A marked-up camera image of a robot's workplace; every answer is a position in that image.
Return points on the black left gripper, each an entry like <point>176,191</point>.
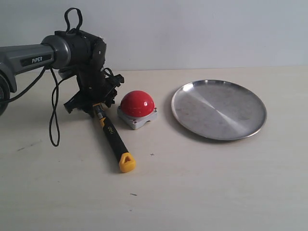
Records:
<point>96,85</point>

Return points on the red dome push button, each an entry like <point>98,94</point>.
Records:
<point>137,108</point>

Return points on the black yellow claw hammer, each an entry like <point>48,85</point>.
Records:
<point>125,159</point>

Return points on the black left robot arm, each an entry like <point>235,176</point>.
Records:
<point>73,53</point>

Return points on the round stainless steel plate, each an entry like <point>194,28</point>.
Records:
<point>218,110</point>

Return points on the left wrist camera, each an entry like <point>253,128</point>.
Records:
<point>66,73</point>

